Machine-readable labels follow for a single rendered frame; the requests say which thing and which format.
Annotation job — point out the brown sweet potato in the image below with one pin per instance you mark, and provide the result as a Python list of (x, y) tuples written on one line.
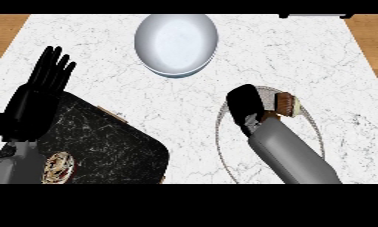
[(286, 104)]

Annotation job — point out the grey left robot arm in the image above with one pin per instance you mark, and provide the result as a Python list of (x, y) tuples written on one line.
[(23, 166)]

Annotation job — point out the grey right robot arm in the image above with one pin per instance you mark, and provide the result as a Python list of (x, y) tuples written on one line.
[(296, 156)]

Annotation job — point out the black marble cutting board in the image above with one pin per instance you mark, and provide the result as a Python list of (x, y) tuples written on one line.
[(112, 147)]

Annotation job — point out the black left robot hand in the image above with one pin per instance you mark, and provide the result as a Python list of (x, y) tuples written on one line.
[(30, 104)]

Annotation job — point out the white bowl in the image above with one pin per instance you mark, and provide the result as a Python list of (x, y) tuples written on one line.
[(177, 44)]

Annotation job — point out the red rimmed can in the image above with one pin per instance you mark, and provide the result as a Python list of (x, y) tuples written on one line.
[(58, 167)]

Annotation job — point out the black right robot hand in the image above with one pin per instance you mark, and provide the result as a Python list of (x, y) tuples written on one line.
[(246, 104)]

